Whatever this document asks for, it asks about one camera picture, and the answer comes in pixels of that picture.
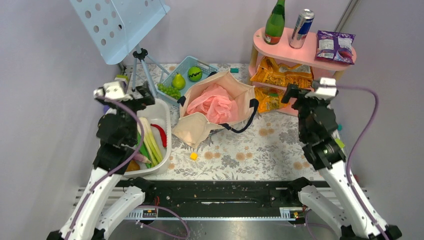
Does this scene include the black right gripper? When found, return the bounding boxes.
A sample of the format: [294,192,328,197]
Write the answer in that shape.
[280,82,330,140]

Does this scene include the orange yellow packet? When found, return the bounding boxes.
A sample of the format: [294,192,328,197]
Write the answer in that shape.
[254,86,289,113]

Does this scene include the green pear toy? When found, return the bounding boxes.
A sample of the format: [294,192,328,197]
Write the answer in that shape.
[171,73,186,91]

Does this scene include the green leek toy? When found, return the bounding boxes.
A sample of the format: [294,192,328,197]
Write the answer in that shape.
[137,117,163,168]

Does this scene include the beige floral canvas tote bag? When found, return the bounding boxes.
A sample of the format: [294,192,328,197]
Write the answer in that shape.
[172,71,259,149]

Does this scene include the silver blue drink can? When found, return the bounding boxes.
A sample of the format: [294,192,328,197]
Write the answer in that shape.
[288,8,315,49]

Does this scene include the pink plastic grocery bag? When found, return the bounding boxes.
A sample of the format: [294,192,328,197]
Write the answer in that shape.
[186,83,239,124]

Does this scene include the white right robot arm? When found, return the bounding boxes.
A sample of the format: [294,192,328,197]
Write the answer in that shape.
[281,82,402,240]

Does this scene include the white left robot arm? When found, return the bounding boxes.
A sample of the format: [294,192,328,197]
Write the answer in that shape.
[47,81,155,240]

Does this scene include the orange toy food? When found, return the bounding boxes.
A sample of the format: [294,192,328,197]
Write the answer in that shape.
[125,160,141,172]

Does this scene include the white plastic tub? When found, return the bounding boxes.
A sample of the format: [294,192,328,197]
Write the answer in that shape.
[123,98,172,179]

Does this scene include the orange printed snack bag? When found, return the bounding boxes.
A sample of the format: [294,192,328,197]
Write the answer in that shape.
[251,56,314,88]

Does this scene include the green grapes bunch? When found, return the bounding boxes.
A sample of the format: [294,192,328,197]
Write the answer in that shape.
[157,83,181,100]

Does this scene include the red chili pepper toy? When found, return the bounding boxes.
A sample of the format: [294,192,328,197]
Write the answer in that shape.
[150,123,168,148]

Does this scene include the purple dumbbell toy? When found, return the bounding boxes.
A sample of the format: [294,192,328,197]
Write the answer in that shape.
[103,74,129,114]

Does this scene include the green cucumber toy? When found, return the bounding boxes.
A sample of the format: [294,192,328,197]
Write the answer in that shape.
[137,133,153,169]

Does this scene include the light blue perforated basket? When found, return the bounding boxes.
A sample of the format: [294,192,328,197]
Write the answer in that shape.
[156,56,219,106]

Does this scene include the green toy watermelon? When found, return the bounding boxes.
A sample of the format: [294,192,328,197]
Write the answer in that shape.
[187,66,203,82]

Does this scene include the purple snack packet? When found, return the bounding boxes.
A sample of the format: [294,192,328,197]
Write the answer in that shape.
[315,30,356,65]

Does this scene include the green glass bottle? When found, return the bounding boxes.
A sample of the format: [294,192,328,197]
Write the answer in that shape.
[264,0,286,45]

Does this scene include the yellow small block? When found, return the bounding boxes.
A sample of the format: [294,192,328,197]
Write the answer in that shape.
[189,152,198,161]

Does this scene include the lime green block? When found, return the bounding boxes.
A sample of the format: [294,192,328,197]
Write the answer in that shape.
[334,138,346,149]

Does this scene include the light blue music stand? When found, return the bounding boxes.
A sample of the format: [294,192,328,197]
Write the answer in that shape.
[70,0,170,97]

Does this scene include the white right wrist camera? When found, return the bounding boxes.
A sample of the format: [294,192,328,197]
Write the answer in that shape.
[305,77,338,101]

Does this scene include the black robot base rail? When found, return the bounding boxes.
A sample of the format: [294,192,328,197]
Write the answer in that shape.
[141,180,306,220]

